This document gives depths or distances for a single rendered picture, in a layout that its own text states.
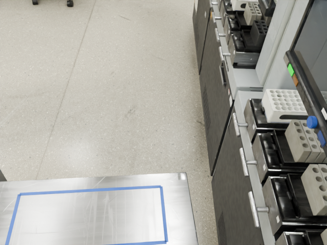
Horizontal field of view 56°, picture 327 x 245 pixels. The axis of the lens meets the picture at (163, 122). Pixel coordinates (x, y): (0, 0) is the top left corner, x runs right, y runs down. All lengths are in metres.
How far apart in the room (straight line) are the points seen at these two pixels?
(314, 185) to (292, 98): 0.31
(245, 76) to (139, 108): 1.02
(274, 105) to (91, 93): 1.54
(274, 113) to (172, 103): 1.28
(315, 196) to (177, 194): 0.32
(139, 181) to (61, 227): 0.21
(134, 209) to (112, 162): 1.10
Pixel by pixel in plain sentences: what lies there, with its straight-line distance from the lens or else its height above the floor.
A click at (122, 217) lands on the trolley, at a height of 0.82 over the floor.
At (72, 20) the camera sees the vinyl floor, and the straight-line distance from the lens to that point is 3.14.
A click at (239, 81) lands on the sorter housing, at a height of 0.73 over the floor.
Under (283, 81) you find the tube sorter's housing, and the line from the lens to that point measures 1.07.
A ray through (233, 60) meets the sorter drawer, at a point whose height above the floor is 0.77.
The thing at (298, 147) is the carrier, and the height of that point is 0.86.
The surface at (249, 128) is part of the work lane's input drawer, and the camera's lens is 1.04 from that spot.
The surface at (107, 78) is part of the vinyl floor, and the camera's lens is 2.38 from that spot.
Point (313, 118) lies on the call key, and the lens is 0.79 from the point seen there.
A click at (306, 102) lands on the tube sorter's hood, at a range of 0.85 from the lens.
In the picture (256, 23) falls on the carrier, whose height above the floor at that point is 0.88.
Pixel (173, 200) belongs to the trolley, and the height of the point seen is 0.82.
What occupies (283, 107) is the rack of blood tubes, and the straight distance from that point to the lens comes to 1.00.
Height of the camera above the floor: 1.49
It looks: 47 degrees down
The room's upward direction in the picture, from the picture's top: 4 degrees clockwise
